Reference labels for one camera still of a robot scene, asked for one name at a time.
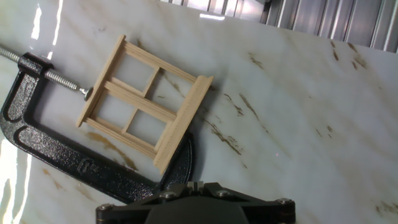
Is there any small wooden sliding window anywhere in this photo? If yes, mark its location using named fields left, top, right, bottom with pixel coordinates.
left=76, top=34, right=215, bottom=175

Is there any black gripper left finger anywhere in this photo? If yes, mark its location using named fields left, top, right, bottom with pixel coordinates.
left=95, top=182, right=197, bottom=224

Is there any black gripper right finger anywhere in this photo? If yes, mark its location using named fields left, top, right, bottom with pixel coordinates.
left=196, top=182, right=296, bottom=224

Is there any marble pattern board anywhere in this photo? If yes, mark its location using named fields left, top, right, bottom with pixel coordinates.
left=0, top=0, right=398, bottom=224

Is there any black metal C-clamp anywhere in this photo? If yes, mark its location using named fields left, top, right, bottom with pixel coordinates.
left=0, top=45, right=194, bottom=205

